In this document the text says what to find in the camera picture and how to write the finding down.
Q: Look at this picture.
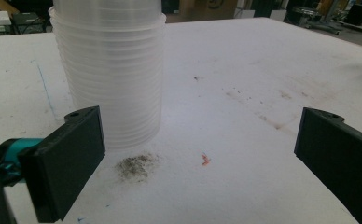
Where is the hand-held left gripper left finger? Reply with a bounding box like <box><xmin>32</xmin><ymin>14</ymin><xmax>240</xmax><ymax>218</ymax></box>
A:
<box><xmin>17</xmin><ymin>105</ymin><xmax>106</xmax><ymax>224</ymax></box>

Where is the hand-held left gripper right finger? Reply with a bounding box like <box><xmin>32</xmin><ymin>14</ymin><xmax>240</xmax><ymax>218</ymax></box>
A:
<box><xmin>293</xmin><ymin>106</ymin><xmax>362</xmax><ymax>224</ymax></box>

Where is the stack of clear plastic cups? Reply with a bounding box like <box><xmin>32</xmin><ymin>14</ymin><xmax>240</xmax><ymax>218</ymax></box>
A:
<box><xmin>48</xmin><ymin>0</ymin><xmax>167</xmax><ymax>151</ymax></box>

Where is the metal stand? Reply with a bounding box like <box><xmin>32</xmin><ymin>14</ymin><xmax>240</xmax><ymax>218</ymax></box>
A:
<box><xmin>290</xmin><ymin>0</ymin><xmax>351</xmax><ymax>35</ymax></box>

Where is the black case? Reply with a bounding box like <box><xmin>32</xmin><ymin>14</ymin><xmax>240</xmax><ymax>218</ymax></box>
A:
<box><xmin>11</xmin><ymin>11</ymin><xmax>45</xmax><ymax>26</ymax></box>

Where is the white board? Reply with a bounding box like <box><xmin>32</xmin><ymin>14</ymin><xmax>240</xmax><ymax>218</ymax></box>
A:
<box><xmin>269</xmin><ymin>8</ymin><xmax>288</xmax><ymax>22</ymax></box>

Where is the white box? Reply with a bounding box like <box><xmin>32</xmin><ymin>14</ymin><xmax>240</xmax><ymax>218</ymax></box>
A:
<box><xmin>0</xmin><ymin>10</ymin><xmax>13</xmax><ymax>26</ymax></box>

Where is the cardboard box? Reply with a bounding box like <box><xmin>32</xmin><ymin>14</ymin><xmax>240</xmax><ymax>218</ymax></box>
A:
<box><xmin>178</xmin><ymin>0</ymin><xmax>239</xmax><ymax>21</ymax></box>

